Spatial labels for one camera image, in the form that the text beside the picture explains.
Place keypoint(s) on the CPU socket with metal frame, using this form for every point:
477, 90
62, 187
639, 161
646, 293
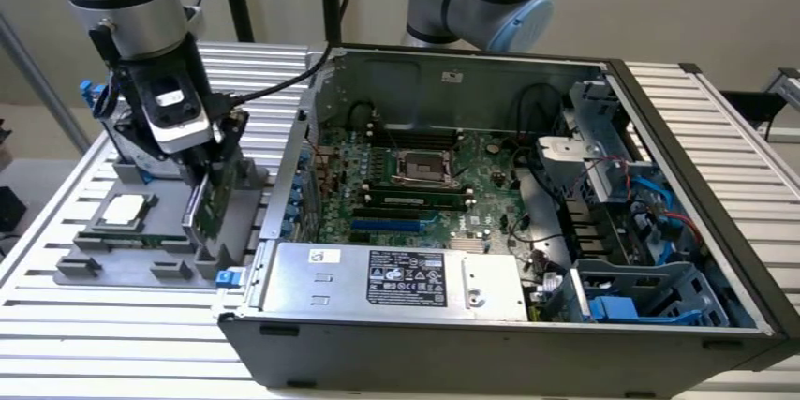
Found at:
422, 167

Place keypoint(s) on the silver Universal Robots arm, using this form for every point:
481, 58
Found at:
119, 11

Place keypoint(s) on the blue expansion slot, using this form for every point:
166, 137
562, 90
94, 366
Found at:
385, 226

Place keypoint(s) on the blue case latch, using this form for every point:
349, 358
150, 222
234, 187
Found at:
229, 277

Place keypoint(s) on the black box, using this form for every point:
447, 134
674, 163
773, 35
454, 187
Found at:
747, 106

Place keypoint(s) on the round coin battery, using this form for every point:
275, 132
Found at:
493, 147

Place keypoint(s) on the grey metal disk bay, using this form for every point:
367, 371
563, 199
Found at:
594, 137

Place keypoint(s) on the grey parts rack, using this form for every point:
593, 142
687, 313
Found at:
163, 264

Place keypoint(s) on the black table end cap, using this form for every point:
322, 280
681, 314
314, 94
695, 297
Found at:
691, 67

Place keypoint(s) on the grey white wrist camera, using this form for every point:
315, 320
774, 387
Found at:
178, 121

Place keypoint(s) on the black device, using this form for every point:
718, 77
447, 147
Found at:
10, 210

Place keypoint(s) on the green graphics card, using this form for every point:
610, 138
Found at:
215, 205

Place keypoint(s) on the aluminium frame profile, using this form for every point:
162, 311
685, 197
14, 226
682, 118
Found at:
782, 91

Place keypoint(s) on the black expansion slot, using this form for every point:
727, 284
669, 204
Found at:
387, 212

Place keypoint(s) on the black open PC case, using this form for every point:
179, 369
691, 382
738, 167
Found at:
501, 353

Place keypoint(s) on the silver chipset heatsink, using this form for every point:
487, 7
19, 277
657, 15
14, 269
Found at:
467, 245

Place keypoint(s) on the green motherboard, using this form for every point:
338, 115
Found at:
487, 203

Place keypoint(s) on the grey metal post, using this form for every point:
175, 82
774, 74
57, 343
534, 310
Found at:
45, 86

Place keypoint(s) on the silver power supply unit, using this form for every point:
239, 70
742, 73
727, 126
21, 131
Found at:
350, 283

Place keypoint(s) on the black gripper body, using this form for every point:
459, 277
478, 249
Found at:
134, 77

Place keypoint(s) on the installed green RAM stick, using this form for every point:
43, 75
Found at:
413, 200

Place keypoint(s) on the silver CPU chip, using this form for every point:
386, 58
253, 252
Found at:
129, 208

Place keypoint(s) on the grey plastic drive cage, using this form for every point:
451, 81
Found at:
657, 287

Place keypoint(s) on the blue plastic drive bracket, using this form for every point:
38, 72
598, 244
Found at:
613, 310

